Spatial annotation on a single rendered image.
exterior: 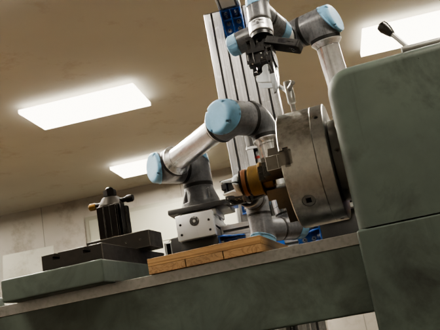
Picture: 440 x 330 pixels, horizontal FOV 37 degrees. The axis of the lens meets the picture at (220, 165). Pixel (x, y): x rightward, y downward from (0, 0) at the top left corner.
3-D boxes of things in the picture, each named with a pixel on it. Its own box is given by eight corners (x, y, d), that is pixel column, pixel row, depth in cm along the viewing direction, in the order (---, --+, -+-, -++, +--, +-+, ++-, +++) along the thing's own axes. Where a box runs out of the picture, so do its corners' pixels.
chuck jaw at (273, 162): (298, 158, 174) (289, 146, 163) (302, 175, 173) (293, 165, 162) (259, 167, 177) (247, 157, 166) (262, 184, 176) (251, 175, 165)
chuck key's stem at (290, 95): (300, 120, 175) (291, 79, 176) (293, 122, 175) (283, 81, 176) (300, 122, 178) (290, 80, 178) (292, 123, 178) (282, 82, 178)
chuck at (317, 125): (353, 212, 189) (328, 107, 190) (347, 225, 159) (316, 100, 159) (342, 215, 190) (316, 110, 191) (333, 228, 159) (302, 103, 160)
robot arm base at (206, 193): (187, 215, 259) (183, 191, 262) (224, 208, 257) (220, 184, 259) (178, 209, 245) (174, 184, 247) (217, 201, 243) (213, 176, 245)
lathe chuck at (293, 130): (342, 215, 190) (316, 110, 191) (333, 228, 159) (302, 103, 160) (311, 221, 192) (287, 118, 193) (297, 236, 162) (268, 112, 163)
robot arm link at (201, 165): (219, 180, 252) (213, 146, 256) (191, 180, 244) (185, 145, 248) (201, 188, 261) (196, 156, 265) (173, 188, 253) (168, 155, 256)
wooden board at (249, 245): (291, 259, 191) (288, 245, 192) (262, 251, 157) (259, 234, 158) (196, 278, 198) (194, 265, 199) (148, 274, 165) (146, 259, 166)
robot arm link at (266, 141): (258, 112, 234) (294, 244, 218) (235, 110, 227) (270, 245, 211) (279, 98, 225) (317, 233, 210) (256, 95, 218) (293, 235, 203)
